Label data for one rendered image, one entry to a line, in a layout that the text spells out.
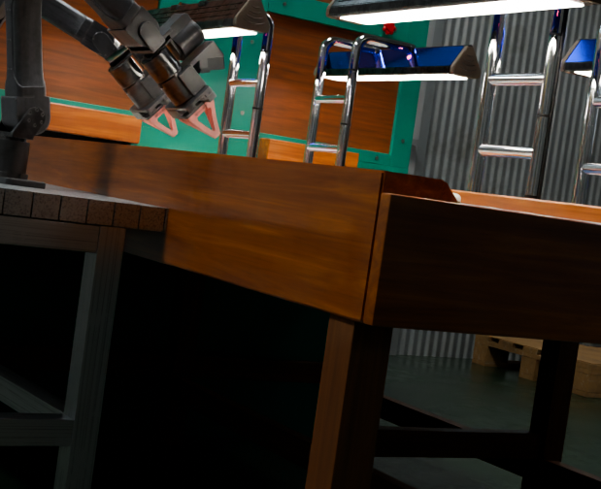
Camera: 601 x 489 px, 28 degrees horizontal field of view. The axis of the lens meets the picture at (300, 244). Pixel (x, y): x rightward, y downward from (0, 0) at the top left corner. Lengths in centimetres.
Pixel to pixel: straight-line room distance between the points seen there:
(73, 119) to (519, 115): 364
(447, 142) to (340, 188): 456
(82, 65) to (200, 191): 139
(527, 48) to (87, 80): 358
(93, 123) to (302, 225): 161
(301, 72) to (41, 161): 113
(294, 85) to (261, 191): 180
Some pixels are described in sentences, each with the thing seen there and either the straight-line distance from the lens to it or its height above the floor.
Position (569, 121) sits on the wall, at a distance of 665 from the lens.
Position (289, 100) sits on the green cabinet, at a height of 98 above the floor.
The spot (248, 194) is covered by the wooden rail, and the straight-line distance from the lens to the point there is 174.
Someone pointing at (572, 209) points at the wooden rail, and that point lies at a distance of 181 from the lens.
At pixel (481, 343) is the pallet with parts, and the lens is 616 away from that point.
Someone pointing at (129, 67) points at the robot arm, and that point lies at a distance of 263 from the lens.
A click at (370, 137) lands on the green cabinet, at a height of 92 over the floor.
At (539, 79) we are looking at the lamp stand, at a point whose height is 96.
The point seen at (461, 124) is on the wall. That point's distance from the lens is 614.
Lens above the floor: 73
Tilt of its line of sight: 2 degrees down
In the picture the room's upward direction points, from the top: 8 degrees clockwise
